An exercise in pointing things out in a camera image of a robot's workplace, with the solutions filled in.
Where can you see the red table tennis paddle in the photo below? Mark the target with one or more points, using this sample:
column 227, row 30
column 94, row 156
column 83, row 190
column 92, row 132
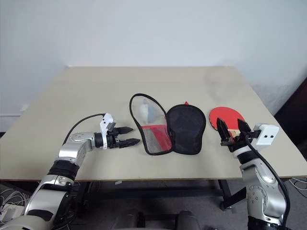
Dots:
column 226, row 115

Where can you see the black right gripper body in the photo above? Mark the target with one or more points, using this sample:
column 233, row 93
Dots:
column 236, row 141

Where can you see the white power strip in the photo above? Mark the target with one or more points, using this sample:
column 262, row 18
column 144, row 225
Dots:
column 10, row 212

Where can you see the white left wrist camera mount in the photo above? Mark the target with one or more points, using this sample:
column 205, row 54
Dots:
column 106, row 121

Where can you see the black metal table frame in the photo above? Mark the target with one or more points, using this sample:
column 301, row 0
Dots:
column 225, row 191

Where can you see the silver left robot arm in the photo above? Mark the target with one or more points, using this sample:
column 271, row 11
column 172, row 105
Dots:
column 69, row 151

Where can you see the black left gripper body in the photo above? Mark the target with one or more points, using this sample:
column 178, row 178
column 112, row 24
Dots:
column 113, row 141

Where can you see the black mesh paddle case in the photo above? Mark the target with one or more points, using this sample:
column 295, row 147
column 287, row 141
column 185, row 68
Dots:
column 185, row 129

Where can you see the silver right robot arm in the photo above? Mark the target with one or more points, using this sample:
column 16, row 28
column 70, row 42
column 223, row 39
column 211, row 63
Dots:
column 259, row 182

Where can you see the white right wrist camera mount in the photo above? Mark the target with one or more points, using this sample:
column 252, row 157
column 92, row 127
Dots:
column 266, row 134

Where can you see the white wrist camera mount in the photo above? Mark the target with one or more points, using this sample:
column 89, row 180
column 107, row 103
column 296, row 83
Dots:
column 106, row 121
column 266, row 134

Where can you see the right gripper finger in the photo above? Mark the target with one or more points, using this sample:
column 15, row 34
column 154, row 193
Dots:
column 223, row 130
column 244, row 128

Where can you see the dark wooden furniture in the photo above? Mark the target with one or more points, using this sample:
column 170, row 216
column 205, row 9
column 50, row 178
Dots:
column 296, row 115

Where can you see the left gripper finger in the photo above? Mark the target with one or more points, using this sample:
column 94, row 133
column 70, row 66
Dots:
column 129, row 142
column 126, row 130

